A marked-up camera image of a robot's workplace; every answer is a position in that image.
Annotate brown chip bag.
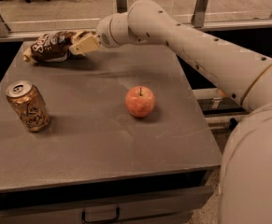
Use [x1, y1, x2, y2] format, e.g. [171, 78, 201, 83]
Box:
[23, 31, 76, 63]

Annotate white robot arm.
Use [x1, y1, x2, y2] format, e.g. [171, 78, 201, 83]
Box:
[90, 0, 272, 224]

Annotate red apple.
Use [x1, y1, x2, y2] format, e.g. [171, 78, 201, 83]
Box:
[125, 86, 156, 118]

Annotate golden LaCroix soda can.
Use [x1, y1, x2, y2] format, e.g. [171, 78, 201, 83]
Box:
[6, 80, 50, 132]

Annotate metal glass bracket middle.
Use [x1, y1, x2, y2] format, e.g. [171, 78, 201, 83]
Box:
[116, 0, 128, 13]

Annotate metal glass bracket right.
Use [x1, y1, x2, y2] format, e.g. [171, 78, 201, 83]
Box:
[192, 0, 208, 28]

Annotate grey drawer with black handle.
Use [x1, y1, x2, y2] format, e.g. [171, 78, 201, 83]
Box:
[0, 186, 213, 224]

